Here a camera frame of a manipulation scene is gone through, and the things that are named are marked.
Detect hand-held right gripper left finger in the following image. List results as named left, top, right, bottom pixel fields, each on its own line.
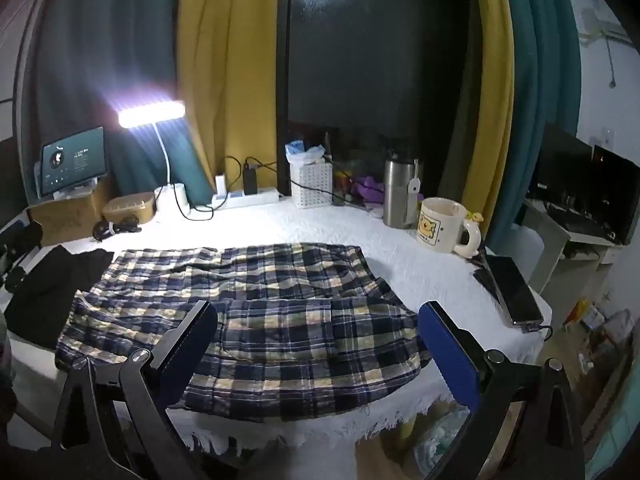
left=50, top=301, right=219, bottom=480

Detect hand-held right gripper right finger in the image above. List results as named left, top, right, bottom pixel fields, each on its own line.
left=419, top=301, right=586, bottom=480

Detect blue yellow plaid shirt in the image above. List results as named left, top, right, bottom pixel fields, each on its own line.
left=54, top=242, right=433, bottom=422

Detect cardboard box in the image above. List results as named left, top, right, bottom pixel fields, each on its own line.
left=26, top=180, right=115, bottom=247

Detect black cloth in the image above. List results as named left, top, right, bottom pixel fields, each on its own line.
left=4, top=246, right=115, bottom=350

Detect white textured tablecloth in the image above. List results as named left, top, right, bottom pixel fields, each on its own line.
left=10, top=194, right=554, bottom=456

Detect cream mug with bear print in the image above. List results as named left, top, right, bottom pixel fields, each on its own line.
left=415, top=197, right=483, bottom=258

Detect white power strip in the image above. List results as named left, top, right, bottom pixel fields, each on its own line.
left=209, top=187, right=280, bottom=211

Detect white side desk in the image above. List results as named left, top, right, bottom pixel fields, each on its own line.
left=521, top=199, right=623, bottom=297

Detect stainless steel tumbler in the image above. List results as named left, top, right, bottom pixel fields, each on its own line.
left=382, top=159, right=421, bottom=230

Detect white desk lamp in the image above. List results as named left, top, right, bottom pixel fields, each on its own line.
left=117, top=100, right=190, bottom=223

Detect purple cloth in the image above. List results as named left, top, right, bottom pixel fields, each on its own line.
left=350, top=176, right=386, bottom=206

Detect white plastic basket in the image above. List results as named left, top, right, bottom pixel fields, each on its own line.
left=290, top=161, right=334, bottom=210

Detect teal curtain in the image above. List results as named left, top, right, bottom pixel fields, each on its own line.
left=487, top=0, right=582, bottom=253
left=20, top=0, right=213, bottom=207

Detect black monitor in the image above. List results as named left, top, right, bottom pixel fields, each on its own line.
left=590, top=145, right=640, bottom=247
left=529, top=122, right=595, bottom=217

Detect crumpled plastic wrappers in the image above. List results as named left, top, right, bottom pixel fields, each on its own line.
left=285, top=140, right=326, bottom=166

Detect yellow curtain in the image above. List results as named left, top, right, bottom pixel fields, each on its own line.
left=447, top=0, right=517, bottom=247
left=176, top=0, right=293, bottom=197

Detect dark window pane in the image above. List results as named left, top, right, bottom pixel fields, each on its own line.
left=287, top=0, right=476, bottom=137

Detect black cable bundle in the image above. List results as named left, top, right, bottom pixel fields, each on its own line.
left=92, top=215, right=143, bottom=240

